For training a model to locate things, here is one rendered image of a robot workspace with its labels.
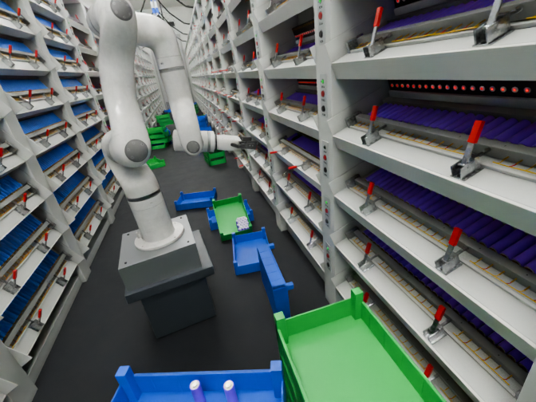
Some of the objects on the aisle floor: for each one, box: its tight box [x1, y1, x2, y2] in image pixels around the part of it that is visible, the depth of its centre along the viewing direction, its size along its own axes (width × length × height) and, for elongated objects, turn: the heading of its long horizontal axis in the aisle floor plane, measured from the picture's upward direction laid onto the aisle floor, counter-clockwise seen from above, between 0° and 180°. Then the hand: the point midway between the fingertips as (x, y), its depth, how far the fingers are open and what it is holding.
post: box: [313, 0, 396, 304], centre depth 85 cm, size 20×9×178 cm, turn 120°
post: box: [227, 0, 260, 191], centre depth 208 cm, size 20×9×178 cm, turn 120°
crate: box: [257, 243, 294, 319], centre depth 122 cm, size 8×30×20 cm, turn 28°
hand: (251, 143), depth 120 cm, fingers open, 8 cm apart
